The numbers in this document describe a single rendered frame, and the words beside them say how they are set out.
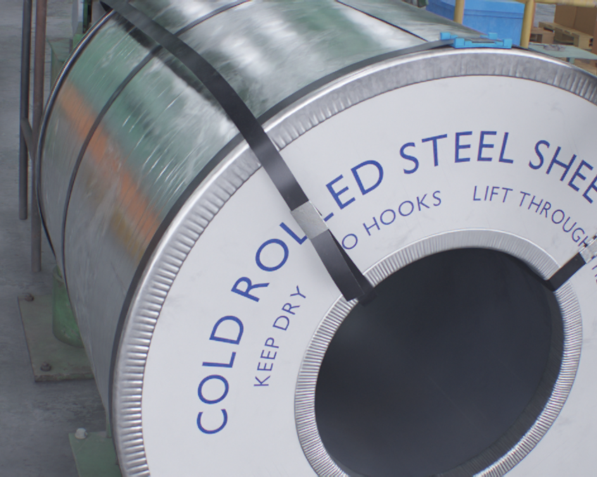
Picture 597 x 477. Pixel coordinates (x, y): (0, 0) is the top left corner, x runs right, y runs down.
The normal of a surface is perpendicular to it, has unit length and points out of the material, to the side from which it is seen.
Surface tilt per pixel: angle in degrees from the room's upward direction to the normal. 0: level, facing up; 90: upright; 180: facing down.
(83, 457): 0
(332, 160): 90
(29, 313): 0
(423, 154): 90
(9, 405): 0
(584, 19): 90
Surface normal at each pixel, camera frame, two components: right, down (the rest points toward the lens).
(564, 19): -0.94, 0.04
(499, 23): 0.32, 0.39
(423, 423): -0.27, -0.86
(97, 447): 0.09, -0.94
